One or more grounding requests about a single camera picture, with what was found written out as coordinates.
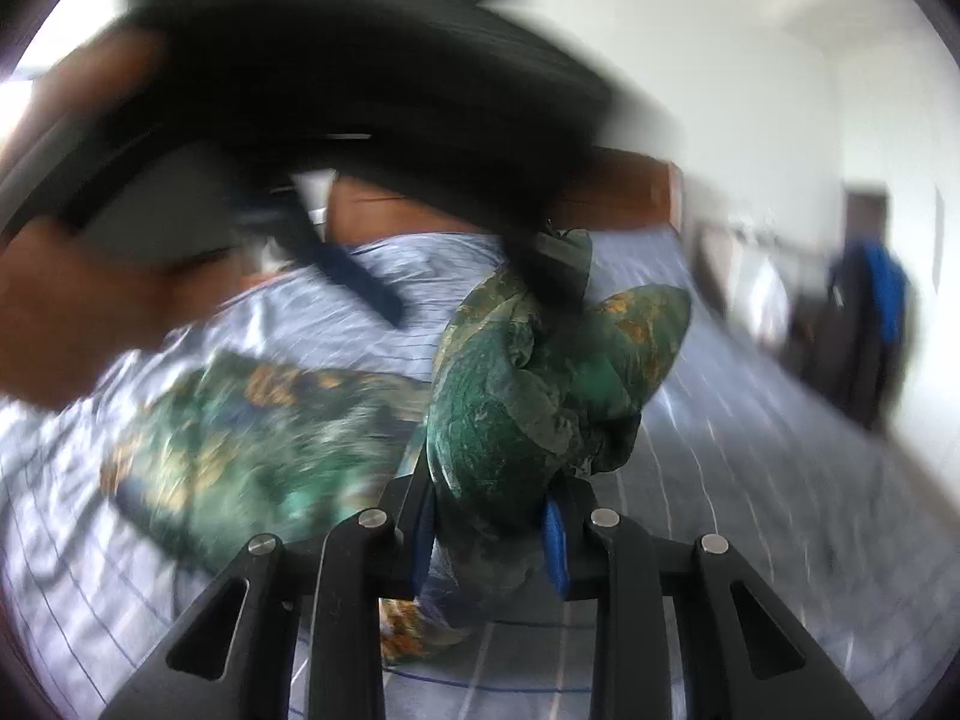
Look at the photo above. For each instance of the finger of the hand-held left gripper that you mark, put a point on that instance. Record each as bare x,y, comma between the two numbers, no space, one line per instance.
559,264
352,277

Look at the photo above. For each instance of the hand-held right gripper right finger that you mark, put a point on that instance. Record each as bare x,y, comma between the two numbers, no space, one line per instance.
555,540

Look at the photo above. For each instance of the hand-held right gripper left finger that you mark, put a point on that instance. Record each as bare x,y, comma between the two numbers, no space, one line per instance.
349,600

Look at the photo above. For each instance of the green printed garment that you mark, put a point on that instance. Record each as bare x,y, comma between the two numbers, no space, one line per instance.
510,405

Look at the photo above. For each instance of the blue and black hanging clothes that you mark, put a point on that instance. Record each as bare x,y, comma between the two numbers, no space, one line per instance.
874,315

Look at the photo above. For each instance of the person's left hand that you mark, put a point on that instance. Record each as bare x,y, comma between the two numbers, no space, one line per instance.
82,315

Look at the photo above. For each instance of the wooden headboard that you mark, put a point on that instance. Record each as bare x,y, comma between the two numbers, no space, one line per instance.
630,187

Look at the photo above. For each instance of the light striped bed sheet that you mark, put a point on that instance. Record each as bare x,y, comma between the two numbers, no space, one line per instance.
750,480

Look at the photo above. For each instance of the white hanging cloth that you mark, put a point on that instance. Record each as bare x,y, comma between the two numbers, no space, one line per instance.
769,300

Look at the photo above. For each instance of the dark door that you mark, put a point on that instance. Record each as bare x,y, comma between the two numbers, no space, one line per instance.
866,214

